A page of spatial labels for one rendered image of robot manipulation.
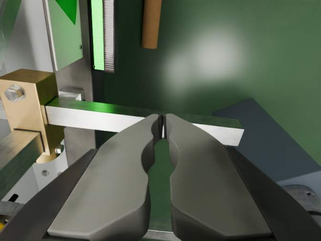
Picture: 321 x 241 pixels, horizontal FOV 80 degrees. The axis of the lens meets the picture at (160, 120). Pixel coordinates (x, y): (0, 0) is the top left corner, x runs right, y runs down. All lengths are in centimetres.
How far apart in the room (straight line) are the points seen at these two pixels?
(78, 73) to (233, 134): 31
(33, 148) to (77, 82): 18
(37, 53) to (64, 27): 21
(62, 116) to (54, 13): 14
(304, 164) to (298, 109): 65
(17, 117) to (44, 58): 25
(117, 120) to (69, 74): 20
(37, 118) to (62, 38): 12
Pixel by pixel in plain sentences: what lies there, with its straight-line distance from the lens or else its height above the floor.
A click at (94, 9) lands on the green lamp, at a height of 70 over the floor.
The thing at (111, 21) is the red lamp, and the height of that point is 70.
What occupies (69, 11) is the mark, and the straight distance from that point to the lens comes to 37.
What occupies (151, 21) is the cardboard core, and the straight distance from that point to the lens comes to 100.
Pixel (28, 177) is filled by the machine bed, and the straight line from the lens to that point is 76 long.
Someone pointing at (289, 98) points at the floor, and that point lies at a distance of 138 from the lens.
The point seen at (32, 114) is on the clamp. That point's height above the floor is 86.
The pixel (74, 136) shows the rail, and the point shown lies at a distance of 51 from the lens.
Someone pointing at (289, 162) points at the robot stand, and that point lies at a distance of 85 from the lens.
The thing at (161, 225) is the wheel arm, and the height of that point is 84.
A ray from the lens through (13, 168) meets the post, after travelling 29.
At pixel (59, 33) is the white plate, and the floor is 78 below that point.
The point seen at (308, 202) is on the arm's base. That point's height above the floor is 66.
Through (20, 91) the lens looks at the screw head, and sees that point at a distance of 30.
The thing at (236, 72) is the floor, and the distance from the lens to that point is 119.
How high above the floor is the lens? 108
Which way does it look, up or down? 61 degrees down
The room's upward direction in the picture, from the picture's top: 177 degrees counter-clockwise
